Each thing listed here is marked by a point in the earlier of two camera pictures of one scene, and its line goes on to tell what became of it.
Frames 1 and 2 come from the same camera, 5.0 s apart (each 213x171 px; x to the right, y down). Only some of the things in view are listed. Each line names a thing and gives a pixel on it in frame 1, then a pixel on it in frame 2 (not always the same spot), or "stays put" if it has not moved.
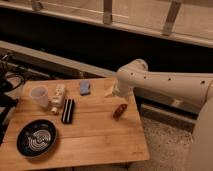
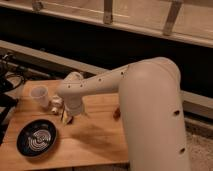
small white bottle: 56,99 stays put
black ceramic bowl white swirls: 36,138 stays put
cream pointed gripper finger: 109,92 -> 64,117
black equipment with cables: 11,78 stays put
